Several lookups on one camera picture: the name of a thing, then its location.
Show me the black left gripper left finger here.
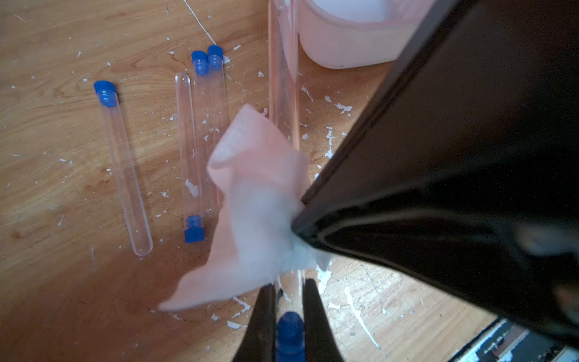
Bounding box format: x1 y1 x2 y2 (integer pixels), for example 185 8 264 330
233 284 277 362

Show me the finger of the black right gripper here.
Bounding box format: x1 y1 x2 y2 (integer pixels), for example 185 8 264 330
292 1 578 347

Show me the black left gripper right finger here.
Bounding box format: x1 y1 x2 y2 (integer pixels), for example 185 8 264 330
302 278 344 362

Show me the white wipe tissue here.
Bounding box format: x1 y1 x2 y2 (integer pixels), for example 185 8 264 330
158 105 331 312

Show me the clear test tube blue cap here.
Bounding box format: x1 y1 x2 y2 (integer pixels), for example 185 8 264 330
268 0 305 361

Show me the inverted test tube blue cap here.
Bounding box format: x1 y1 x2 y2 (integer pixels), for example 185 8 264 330
175 72 205 244

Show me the test tube blue cap pair-right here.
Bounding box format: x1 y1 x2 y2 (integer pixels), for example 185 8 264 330
207 44 229 209

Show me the test tube blue cap pair-left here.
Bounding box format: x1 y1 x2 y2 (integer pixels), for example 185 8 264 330
191 51 217 217

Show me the white plastic tray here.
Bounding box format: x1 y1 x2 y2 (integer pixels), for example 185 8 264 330
299 0 435 69

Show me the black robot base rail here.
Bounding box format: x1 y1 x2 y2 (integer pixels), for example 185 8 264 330
450 318 578 362

